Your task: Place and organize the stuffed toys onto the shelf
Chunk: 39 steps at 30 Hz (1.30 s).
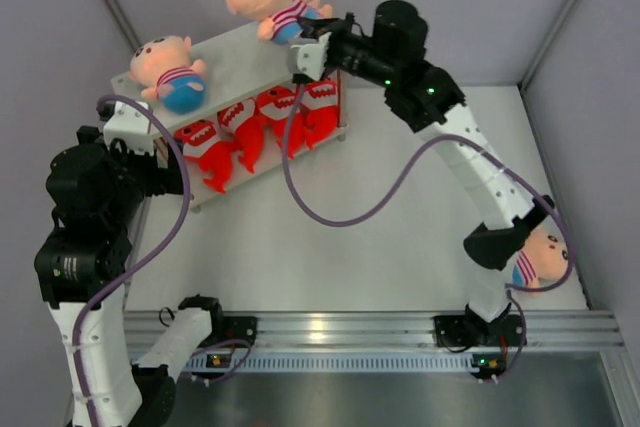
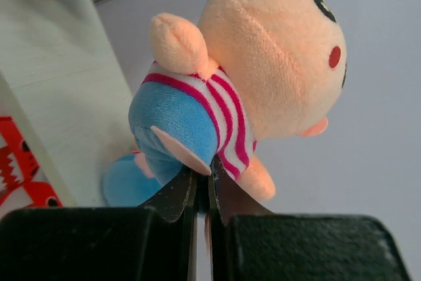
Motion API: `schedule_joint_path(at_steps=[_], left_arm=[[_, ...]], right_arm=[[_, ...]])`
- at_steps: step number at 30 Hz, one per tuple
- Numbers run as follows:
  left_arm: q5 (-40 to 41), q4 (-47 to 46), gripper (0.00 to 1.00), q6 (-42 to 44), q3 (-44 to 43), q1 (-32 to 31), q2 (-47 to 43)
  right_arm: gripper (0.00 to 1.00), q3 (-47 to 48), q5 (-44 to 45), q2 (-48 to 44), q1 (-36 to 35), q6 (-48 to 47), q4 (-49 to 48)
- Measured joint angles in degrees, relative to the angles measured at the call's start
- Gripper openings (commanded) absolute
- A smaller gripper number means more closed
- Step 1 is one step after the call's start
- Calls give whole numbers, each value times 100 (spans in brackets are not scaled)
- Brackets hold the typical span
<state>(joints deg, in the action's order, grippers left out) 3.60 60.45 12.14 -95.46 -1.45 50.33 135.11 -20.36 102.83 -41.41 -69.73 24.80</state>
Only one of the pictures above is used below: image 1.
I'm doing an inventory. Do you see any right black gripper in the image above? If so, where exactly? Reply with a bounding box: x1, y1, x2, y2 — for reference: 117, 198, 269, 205
293, 15, 394, 91

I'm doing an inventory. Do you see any red shark plush toy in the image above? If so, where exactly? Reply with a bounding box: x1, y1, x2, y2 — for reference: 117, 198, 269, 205
301, 79, 340, 150
217, 97, 265, 174
255, 85, 305, 159

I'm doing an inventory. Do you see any red shark plush purple fin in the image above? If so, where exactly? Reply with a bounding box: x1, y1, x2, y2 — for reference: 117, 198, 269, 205
174, 119, 240, 194

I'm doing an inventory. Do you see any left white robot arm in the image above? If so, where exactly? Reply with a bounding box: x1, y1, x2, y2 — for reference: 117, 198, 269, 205
34, 126, 226, 426

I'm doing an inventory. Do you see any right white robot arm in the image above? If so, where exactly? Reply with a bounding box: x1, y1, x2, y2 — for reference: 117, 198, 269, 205
288, 0, 554, 344

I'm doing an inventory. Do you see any white two-tier wooden shelf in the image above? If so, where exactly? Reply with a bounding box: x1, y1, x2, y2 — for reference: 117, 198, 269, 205
111, 24, 348, 210

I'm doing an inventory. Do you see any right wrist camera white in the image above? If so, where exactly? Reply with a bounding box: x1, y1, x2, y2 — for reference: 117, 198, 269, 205
286, 41, 328, 81

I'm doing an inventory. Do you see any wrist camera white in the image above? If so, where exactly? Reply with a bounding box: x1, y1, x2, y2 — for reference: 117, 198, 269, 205
103, 101, 154, 155
286, 41, 328, 81

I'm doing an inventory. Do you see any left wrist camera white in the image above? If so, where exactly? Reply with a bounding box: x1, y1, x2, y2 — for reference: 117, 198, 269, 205
103, 101, 154, 155

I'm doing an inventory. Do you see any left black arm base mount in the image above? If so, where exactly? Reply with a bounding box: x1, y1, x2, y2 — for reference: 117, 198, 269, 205
214, 315, 258, 345

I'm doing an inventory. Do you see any slotted cable duct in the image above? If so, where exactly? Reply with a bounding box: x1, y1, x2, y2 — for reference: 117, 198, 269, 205
184, 352, 479, 374

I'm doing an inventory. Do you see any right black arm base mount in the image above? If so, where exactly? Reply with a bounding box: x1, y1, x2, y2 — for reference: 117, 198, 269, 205
434, 314, 526, 350

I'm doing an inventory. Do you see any aluminium front rail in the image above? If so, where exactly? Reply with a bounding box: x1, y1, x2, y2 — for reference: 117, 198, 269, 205
122, 310, 625, 353

